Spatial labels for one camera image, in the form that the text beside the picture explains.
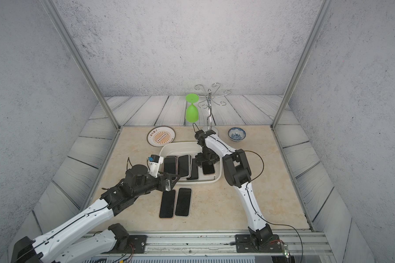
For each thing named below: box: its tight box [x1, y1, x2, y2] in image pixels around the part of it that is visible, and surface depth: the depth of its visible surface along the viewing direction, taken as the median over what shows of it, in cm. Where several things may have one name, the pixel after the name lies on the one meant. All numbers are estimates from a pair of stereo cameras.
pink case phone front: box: [177, 154, 190, 179], surface depth 100 cm
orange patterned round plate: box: [146, 125, 177, 148], surface depth 117 cm
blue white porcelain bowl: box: [227, 127, 247, 142], surface depth 116 cm
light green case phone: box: [174, 187, 193, 218], surface depth 88 cm
